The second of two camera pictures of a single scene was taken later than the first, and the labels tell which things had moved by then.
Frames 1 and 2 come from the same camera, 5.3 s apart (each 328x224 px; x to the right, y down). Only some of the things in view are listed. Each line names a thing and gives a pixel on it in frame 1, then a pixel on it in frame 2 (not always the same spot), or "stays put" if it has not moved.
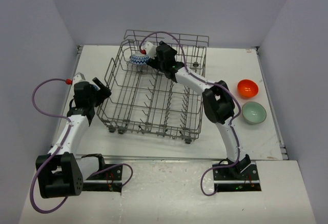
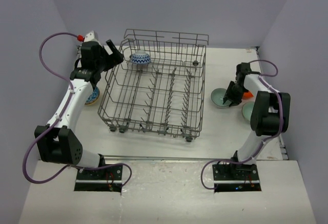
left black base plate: [110, 180] stays put
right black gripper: [155, 63] → [228, 96]
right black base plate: [248, 181] stays put
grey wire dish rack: [137, 100] stays put
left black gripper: [102, 94] → [114, 59]
